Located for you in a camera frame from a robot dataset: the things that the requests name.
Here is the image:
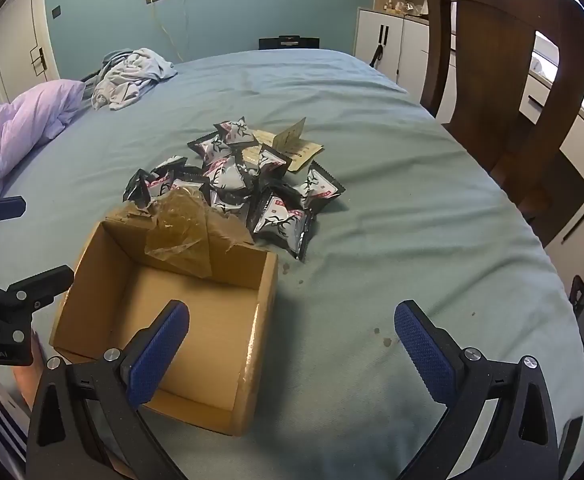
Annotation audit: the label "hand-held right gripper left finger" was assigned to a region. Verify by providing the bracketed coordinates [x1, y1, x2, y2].
[26, 300, 191, 480]

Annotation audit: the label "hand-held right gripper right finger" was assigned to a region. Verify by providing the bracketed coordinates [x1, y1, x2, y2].
[393, 300, 560, 480]

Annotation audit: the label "brown cardboard box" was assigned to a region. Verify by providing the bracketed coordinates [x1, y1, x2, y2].
[49, 187, 279, 437]

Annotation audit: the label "pile of black snack packets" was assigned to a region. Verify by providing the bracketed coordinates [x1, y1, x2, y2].
[123, 116, 347, 262]

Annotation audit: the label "beige sachet strip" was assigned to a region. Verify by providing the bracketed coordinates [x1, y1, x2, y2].
[272, 117, 308, 155]

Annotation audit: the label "person's bare leg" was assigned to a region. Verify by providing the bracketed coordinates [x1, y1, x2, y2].
[14, 330, 49, 411]

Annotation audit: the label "purple quilt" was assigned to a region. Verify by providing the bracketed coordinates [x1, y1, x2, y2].
[0, 80, 87, 281]

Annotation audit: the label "bed with teal sheet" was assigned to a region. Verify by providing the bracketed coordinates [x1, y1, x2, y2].
[0, 49, 584, 480]

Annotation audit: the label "white door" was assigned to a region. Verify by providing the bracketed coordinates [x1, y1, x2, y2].
[0, 0, 60, 103]

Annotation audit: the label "grey crumpled clothes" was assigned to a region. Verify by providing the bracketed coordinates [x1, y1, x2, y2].
[79, 48, 179, 112]

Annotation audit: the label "beige flat sachet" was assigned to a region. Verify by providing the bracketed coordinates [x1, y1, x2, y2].
[250, 129, 326, 175]

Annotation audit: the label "brown wooden chair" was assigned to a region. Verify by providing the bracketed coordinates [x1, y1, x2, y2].
[418, 0, 584, 221]

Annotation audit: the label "black case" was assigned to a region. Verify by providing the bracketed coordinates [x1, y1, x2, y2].
[258, 35, 320, 51]

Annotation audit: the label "bottles on cabinet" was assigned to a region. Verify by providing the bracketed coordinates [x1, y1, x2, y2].
[384, 0, 428, 15]

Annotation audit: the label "door handle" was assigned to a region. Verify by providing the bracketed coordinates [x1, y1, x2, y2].
[29, 47, 48, 79]

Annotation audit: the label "yellow cable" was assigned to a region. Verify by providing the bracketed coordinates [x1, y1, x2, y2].
[151, 0, 190, 63]

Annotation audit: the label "white cabinet with black handles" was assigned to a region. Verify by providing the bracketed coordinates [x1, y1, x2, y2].
[354, 7, 458, 121]

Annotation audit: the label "black strap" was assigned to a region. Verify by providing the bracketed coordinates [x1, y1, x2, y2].
[369, 25, 390, 68]

